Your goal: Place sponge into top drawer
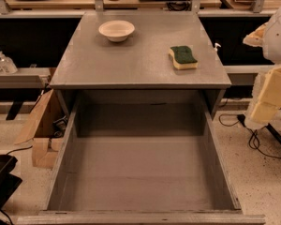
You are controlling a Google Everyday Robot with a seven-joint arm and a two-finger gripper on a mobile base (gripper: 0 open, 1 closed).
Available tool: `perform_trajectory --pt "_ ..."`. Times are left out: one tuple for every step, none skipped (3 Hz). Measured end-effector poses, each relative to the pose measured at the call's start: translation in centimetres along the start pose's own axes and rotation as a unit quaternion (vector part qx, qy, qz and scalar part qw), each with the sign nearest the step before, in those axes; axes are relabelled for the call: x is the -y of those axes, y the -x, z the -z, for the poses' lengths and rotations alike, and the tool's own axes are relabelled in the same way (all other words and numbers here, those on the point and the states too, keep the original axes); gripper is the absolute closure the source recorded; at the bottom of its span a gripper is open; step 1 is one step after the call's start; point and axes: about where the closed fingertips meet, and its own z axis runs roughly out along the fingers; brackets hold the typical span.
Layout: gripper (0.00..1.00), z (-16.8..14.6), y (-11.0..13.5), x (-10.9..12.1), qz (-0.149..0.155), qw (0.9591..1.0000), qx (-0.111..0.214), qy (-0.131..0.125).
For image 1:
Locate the grey metal shelf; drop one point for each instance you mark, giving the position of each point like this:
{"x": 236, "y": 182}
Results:
{"x": 36, "y": 77}
{"x": 242, "y": 75}

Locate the grey cabinet with flat top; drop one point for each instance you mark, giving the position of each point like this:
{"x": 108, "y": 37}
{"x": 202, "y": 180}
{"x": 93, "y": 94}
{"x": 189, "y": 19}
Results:
{"x": 142, "y": 61}

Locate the open cardboard box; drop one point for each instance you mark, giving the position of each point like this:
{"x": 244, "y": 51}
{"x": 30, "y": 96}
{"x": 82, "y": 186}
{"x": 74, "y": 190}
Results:
{"x": 39, "y": 130}

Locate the clear sanitizer pump bottle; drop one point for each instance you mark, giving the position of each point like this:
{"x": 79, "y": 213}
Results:
{"x": 7, "y": 64}

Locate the grey metal shelf right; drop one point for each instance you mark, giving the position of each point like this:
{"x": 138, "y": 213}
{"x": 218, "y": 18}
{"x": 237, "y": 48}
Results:
{"x": 242, "y": 75}

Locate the black bin at left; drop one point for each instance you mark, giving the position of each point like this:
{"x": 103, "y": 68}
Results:
{"x": 8, "y": 182}

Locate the green and yellow sponge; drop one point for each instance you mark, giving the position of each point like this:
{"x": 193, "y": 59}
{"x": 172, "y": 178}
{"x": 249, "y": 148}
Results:
{"x": 182, "y": 57}

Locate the open grey top drawer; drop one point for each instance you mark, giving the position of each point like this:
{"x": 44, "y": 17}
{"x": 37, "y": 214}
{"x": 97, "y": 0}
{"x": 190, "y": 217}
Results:
{"x": 141, "y": 158}

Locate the small white spray nozzle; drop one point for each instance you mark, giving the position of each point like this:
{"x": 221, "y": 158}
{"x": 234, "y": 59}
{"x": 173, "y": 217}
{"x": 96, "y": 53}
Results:
{"x": 217, "y": 46}

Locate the white ceramic bowl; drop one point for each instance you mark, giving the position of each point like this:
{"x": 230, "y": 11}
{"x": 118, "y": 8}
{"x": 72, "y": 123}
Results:
{"x": 116, "y": 31}

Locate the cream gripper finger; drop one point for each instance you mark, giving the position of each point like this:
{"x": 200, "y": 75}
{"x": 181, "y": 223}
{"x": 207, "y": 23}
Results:
{"x": 255, "y": 38}
{"x": 266, "y": 101}

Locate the grey metal shelf left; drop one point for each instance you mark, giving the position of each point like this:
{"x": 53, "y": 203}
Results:
{"x": 36, "y": 77}

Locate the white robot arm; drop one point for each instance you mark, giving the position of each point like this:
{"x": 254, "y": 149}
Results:
{"x": 271, "y": 48}

